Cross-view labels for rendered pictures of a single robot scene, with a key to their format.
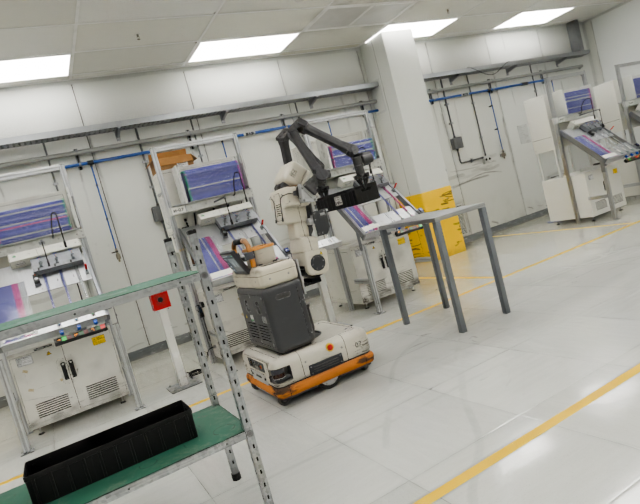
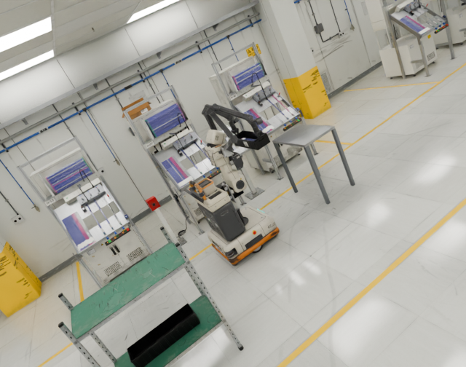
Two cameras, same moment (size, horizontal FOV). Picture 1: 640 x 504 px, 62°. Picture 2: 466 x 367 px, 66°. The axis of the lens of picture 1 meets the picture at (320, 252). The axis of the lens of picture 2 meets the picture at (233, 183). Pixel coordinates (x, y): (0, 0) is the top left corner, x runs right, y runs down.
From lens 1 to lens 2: 124 cm
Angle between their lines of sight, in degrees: 18
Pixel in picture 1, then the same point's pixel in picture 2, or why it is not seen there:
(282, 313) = (226, 222)
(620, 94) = not seen: outside the picture
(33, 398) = (101, 268)
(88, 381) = (127, 253)
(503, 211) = (354, 68)
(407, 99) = (280, 11)
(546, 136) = (380, 19)
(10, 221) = (58, 178)
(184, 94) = (129, 45)
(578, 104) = not seen: outside the picture
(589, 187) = (411, 54)
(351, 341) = (266, 226)
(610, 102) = not seen: outside the picture
